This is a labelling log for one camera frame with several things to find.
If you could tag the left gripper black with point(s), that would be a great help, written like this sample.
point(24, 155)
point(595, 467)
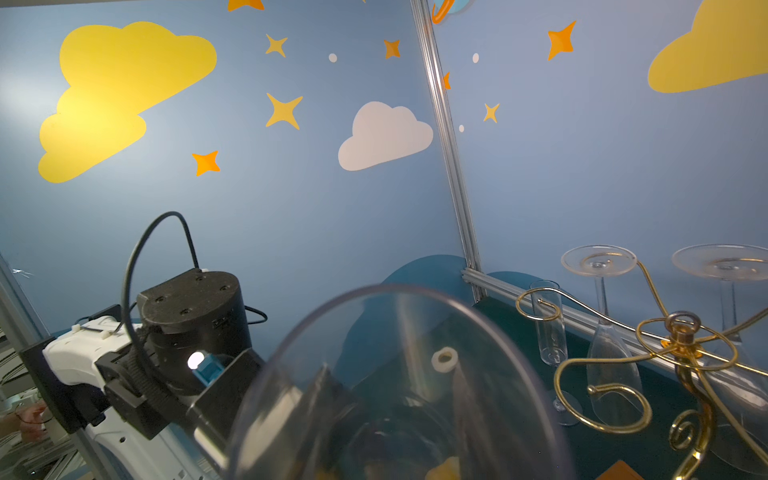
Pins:
point(213, 412)

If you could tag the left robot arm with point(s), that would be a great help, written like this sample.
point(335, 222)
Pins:
point(161, 395)

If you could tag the white tape roll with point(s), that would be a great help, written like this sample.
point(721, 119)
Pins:
point(445, 360)

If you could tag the yellow black work glove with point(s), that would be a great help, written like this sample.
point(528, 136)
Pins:
point(448, 470)

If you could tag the left aluminium frame post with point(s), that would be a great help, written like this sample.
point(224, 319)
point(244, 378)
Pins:
point(447, 137)

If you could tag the horizontal aluminium frame bar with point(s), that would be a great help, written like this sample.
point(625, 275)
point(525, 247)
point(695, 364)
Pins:
point(582, 319)

